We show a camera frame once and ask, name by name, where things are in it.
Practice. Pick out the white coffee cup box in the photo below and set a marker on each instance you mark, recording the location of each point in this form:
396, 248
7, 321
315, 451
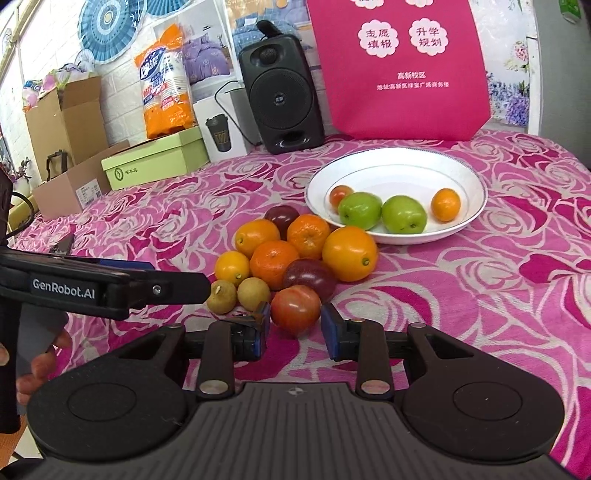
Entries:
216, 118

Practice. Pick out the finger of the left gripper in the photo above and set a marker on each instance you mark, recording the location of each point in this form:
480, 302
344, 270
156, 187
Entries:
124, 264
152, 287

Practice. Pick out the black speaker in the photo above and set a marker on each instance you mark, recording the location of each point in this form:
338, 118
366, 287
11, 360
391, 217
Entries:
281, 92

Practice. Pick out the light green box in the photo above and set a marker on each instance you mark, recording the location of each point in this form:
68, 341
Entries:
170, 156

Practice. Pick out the orange mandarin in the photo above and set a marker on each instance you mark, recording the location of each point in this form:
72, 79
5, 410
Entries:
270, 260
307, 233

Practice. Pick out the flat cardboard box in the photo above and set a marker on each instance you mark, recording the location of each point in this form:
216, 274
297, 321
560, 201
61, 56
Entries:
68, 190

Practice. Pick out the large green apple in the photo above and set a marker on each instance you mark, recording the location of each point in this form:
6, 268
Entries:
404, 215

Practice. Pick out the blue paper fan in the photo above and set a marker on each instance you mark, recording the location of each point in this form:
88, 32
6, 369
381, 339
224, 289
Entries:
106, 28

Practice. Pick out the smooth orange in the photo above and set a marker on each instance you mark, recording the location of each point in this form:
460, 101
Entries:
351, 253
254, 233

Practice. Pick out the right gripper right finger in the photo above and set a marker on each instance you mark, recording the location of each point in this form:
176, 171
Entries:
458, 399

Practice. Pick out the orange mandarin top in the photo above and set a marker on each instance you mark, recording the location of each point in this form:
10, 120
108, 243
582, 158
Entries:
307, 233

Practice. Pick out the person's left hand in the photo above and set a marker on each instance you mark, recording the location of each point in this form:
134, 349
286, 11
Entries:
42, 367

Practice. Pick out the small red tomato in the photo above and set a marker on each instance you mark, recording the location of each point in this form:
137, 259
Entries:
338, 194

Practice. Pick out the white plate blue rim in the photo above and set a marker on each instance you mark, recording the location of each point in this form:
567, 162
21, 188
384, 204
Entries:
416, 173

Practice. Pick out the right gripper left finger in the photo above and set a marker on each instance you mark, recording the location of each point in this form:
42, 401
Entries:
135, 398

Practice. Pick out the orange white snack bag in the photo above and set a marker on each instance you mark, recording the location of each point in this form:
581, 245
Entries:
165, 87

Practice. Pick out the small orange kumquat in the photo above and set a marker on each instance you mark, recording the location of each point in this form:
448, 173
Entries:
446, 205

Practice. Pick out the magenta tote bag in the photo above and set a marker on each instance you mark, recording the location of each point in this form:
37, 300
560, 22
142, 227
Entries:
397, 69

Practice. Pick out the open cardboard box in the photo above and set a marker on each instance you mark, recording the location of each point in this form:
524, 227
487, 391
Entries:
69, 120

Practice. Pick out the dark red plum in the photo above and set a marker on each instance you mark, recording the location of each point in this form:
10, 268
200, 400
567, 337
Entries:
282, 216

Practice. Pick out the small yellow orange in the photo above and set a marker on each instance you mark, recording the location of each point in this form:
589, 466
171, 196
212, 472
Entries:
232, 266

